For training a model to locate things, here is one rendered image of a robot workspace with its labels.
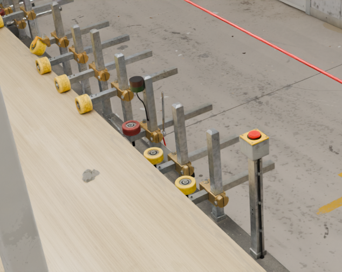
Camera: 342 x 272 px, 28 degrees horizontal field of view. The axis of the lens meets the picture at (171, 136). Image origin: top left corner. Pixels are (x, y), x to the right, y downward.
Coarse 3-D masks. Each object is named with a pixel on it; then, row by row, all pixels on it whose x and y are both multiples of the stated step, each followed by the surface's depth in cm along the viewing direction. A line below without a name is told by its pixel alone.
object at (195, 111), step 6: (192, 108) 312; (198, 108) 311; (204, 108) 312; (210, 108) 314; (186, 114) 308; (192, 114) 310; (198, 114) 312; (168, 120) 305; (162, 126) 304; (168, 126) 306; (144, 132) 300; (132, 138) 298; (138, 138) 299
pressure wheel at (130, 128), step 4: (132, 120) 299; (124, 124) 297; (128, 124) 297; (132, 124) 296; (136, 124) 296; (124, 128) 294; (128, 128) 293; (132, 128) 293; (136, 128) 294; (140, 128) 297; (124, 132) 295; (128, 132) 294; (132, 132) 293; (136, 132) 294; (132, 144) 301
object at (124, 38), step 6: (120, 36) 363; (126, 36) 362; (102, 42) 358; (108, 42) 358; (114, 42) 360; (120, 42) 362; (84, 48) 354; (90, 48) 354; (102, 48) 358; (66, 54) 350; (72, 54) 350; (54, 60) 346; (60, 60) 348; (66, 60) 350
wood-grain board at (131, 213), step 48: (0, 48) 379; (48, 96) 326; (48, 144) 290; (96, 144) 286; (48, 192) 261; (96, 192) 258; (144, 192) 255; (48, 240) 237; (96, 240) 235; (144, 240) 232; (192, 240) 230
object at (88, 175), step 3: (84, 171) 269; (87, 171) 269; (90, 171) 269; (93, 171) 267; (96, 171) 268; (84, 174) 267; (87, 174) 266; (90, 174) 267; (93, 174) 266; (96, 174) 267; (84, 177) 265; (87, 177) 265; (90, 177) 266; (93, 177) 265; (84, 180) 265; (87, 180) 264; (90, 180) 264
